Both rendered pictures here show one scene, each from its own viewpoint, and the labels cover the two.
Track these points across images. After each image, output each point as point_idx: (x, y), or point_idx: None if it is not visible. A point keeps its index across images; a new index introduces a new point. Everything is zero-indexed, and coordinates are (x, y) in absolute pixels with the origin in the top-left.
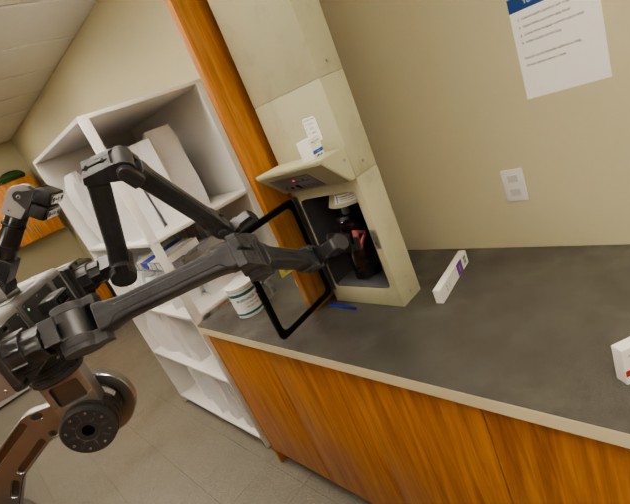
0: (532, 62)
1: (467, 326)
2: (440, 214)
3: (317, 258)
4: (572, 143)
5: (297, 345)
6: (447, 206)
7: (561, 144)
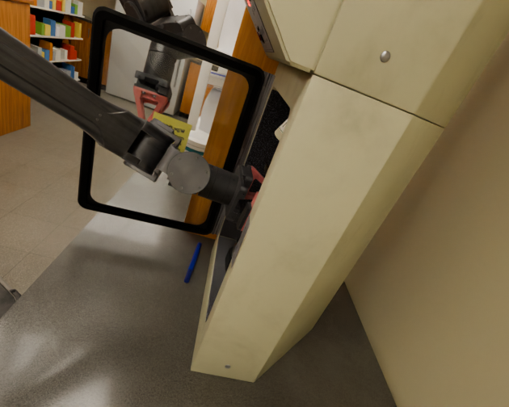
0: None
1: None
2: (443, 346)
3: (153, 159)
4: None
5: (96, 229)
6: (470, 357)
7: None
